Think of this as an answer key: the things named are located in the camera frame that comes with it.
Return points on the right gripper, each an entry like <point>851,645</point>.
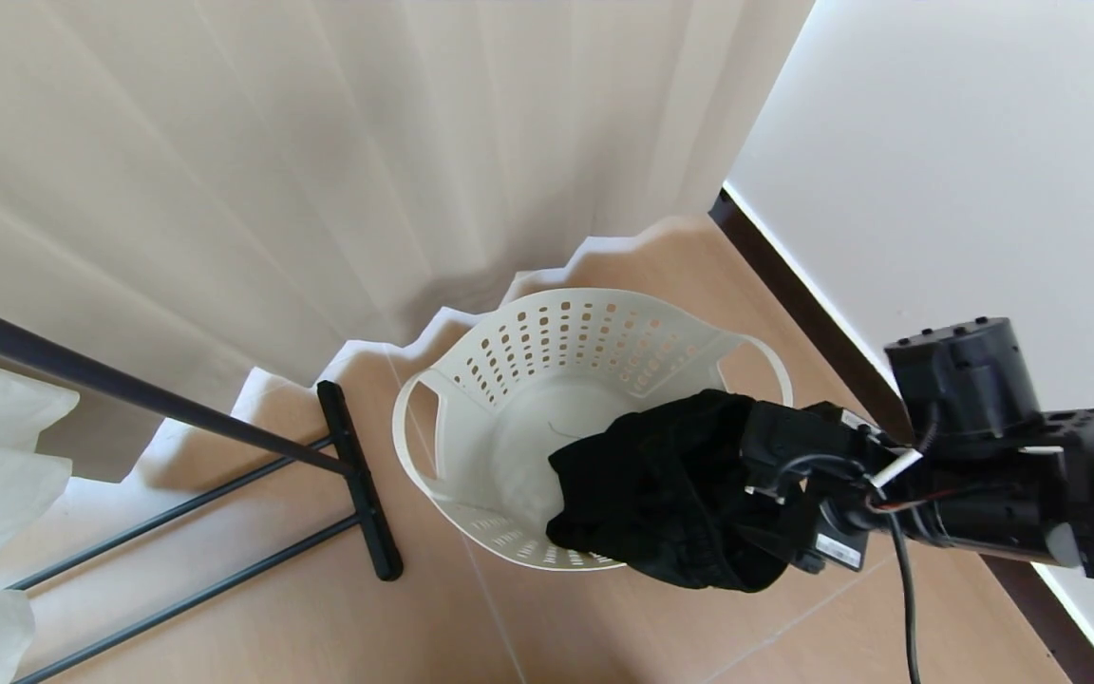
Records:
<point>822,532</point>

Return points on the black garment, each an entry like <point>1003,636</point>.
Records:
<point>661,494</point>

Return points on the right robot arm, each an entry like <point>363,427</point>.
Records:
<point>974,380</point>

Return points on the white laundry basket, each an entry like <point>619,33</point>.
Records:
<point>556,342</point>

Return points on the black clothes rack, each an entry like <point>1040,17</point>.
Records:
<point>357,494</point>

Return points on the beige curtain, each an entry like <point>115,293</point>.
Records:
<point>319,142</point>

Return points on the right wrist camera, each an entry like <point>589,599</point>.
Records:
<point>794,432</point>

